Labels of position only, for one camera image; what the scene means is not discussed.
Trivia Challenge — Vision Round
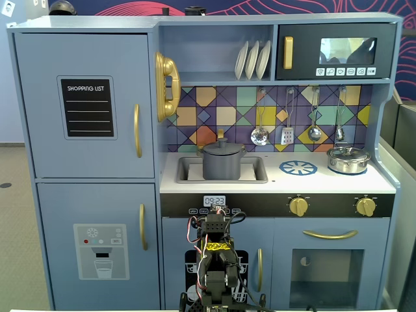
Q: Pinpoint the red and black arm base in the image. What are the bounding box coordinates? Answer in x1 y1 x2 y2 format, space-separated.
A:
178 291 268 312

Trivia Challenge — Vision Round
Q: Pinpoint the steel pot lid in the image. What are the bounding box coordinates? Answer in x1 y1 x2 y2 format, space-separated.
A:
326 146 371 162

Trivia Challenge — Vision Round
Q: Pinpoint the gray cooking pot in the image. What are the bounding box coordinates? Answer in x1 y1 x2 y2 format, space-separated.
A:
197 144 248 181

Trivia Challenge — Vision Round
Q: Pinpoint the black dishwasher sticker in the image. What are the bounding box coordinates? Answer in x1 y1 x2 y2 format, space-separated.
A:
185 249 250 305

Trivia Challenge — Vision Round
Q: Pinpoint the gray toy sink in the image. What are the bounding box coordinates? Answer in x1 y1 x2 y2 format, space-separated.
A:
175 155 269 185

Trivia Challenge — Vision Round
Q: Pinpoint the blue oven door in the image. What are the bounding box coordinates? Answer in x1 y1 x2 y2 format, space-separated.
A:
274 217 391 309

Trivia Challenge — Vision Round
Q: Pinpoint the gold stove knob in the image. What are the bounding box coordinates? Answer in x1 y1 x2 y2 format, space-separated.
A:
289 197 309 217
356 197 377 217

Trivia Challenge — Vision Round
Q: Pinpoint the steel skimmer spoon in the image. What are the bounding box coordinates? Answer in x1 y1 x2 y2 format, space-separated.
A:
250 87 270 146

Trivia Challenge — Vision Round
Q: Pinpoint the steel slotted spatula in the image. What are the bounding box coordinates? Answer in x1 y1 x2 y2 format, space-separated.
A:
281 87 296 146

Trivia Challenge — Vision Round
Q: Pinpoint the steel ladle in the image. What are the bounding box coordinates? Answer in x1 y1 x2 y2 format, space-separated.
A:
307 86 322 142

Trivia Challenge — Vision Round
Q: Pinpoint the gold toy telephone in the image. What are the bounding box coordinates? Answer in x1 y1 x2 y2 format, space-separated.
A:
154 51 181 123

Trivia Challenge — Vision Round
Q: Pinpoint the shiny steel pot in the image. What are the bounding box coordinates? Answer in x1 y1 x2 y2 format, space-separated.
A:
326 146 372 174

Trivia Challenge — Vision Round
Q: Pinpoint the white plate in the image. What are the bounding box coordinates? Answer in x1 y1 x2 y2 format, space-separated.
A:
244 40 260 81
234 40 250 81
255 40 272 81

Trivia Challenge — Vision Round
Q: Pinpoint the blue freezer door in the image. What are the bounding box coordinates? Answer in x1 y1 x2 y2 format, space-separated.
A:
36 182 162 310

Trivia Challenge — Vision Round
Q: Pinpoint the blue toy kitchen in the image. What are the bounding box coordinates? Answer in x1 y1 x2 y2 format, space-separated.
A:
6 12 404 311

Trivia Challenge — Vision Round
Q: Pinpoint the black shopping list board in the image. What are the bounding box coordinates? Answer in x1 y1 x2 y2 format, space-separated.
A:
57 75 118 141

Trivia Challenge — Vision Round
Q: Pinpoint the black toy microwave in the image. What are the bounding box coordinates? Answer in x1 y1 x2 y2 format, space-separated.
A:
275 22 398 81

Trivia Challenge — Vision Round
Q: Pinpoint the blue fridge door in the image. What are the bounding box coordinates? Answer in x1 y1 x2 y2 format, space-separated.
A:
13 32 155 179

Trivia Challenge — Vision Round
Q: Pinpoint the black helmet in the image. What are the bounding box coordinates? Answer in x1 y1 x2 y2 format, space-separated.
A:
48 0 77 16

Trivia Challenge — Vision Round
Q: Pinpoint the gold freezer door handle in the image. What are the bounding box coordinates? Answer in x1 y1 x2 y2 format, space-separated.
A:
138 203 149 251

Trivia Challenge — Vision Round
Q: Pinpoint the black cable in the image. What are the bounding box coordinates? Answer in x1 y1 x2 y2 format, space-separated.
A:
235 259 266 308

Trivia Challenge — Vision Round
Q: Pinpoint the gold fridge door handle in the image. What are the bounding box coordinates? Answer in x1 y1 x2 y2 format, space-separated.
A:
133 103 143 159

